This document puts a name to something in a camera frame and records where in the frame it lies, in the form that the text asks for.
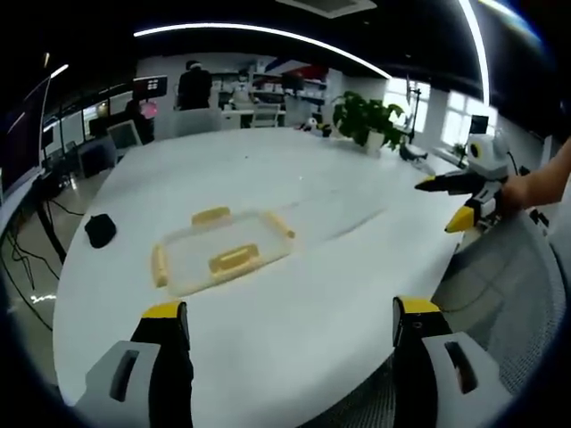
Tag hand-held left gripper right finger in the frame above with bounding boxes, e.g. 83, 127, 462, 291
391, 295, 508, 428

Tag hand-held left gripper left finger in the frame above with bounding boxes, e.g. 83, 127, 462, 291
83, 300, 195, 428

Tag clear lid with yellow clips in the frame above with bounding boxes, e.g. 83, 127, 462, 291
150, 204, 297, 299

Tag person's right hand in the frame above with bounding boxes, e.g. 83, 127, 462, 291
499, 173, 536, 213

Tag grey mesh office chair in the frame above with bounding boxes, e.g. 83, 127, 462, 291
356, 205, 564, 428

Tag green potted plant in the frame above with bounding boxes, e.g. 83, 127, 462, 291
330, 90, 406, 152

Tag black and white toy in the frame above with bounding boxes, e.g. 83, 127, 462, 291
297, 117, 335, 138

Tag black cloth lump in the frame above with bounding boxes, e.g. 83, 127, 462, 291
84, 213, 118, 249

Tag white mesh chair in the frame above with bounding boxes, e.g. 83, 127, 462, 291
251, 103, 282, 129

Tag white office chair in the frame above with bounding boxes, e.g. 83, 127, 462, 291
105, 119, 145, 151
171, 107, 224, 138

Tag dark computer monitor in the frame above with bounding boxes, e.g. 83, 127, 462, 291
0, 78, 53, 202

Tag black floor cable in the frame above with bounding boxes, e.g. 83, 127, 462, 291
0, 195, 86, 331

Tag wall screen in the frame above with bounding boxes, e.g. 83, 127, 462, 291
132, 75, 170, 97

